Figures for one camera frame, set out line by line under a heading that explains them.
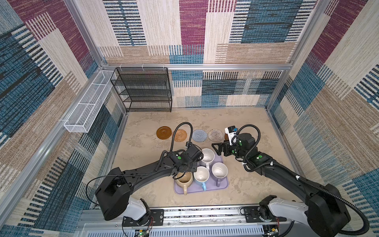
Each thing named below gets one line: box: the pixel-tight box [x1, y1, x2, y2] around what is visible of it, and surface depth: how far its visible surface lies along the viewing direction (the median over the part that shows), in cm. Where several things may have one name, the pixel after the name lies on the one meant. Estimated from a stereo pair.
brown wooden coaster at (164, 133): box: [155, 125, 172, 140], surface depth 109 cm
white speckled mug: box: [201, 148, 216, 170], surface depth 89 cm
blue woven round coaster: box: [191, 129, 208, 143], surface depth 107 cm
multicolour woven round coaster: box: [207, 128, 224, 142], surface depth 105 cm
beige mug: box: [175, 171, 194, 196], surface depth 78 cm
